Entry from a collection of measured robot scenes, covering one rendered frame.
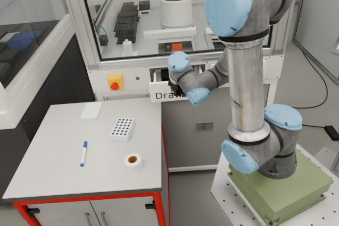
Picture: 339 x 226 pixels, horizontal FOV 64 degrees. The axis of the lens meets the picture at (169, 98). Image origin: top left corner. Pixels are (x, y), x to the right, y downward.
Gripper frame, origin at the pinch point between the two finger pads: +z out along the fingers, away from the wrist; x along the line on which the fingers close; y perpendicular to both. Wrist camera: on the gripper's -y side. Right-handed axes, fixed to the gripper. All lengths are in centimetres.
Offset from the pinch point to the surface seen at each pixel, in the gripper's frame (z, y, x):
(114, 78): 8.7, -11.3, -32.9
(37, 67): 20, -27, -80
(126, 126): 3.7, 15.4, -25.8
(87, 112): 14, 4, -48
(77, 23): -12, -32, -45
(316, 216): -20, 55, 41
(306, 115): 118, -8, 111
